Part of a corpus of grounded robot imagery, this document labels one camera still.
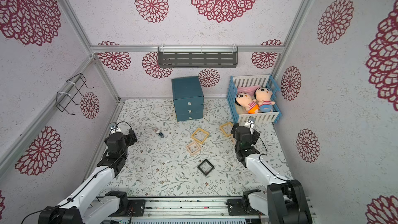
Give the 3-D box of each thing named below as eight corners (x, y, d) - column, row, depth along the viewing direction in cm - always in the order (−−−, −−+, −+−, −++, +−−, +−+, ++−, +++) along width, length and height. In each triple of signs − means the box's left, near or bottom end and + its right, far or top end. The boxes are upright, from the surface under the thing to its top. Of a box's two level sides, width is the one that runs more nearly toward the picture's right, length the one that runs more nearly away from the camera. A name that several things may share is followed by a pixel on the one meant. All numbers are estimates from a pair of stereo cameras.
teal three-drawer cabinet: (177, 125, 108) (173, 103, 90) (174, 99, 124) (170, 76, 106) (203, 121, 110) (204, 99, 92) (197, 96, 126) (197, 73, 108)
